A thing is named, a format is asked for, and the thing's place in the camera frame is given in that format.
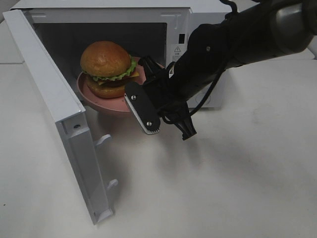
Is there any round white door button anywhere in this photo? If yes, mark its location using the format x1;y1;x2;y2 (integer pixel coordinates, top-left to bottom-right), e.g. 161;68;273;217
195;93;211;105

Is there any white microwave door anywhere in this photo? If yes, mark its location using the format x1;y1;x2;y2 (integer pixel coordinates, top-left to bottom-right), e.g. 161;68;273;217
3;9;118;224

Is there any white microwave oven body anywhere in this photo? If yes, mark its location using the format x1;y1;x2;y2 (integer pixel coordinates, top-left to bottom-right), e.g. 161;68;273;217
9;0;229;63

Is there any burger with lettuce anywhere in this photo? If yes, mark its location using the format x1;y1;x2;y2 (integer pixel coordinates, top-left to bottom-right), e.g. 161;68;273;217
80;41;139;99

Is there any pink round plate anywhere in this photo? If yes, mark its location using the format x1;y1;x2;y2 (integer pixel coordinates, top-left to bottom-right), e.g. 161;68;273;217
76;57;146;114

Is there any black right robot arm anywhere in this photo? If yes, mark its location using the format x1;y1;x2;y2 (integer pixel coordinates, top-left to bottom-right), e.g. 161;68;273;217
139;0;317;139

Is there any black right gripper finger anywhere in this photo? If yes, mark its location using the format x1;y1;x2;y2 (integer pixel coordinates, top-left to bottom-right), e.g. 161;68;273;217
174;109;197;140
138;56;165;84

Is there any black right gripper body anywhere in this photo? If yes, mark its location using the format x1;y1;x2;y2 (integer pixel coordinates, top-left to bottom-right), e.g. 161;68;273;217
143;61;198;117

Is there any white warning label sticker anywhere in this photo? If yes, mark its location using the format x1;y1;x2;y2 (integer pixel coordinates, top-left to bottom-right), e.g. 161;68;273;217
170;44;186;62

